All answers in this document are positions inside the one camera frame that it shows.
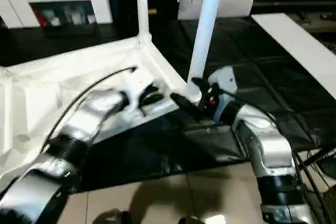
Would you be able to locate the white plastic table leg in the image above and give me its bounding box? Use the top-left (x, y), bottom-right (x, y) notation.
top-left (135, 0), bottom-right (153, 44)
top-left (186, 0), bottom-right (226, 104)

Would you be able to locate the white plastic table top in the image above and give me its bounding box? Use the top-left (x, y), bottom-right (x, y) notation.
top-left (0, 34), bottom-right (203, 180)

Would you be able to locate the black work mat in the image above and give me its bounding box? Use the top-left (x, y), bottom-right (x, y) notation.
top-left (0, 17), bottom-right (336, 193)

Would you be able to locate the white sheet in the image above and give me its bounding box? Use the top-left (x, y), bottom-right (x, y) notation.
top-left (251, 13), bottom-right (336, 101)

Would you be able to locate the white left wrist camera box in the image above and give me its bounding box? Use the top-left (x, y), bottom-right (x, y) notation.
top-left (120, 72), bottom-right (158, 117)

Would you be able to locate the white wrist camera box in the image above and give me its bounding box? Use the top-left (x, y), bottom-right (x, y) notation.
top-left (207, 66), bottom-right (237, 122)
top-left (120, 72), bottom-right (158, 117)

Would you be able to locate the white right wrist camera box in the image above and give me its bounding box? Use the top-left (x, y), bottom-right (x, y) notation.
top-left (207, 66), bottom-right (237, 122)

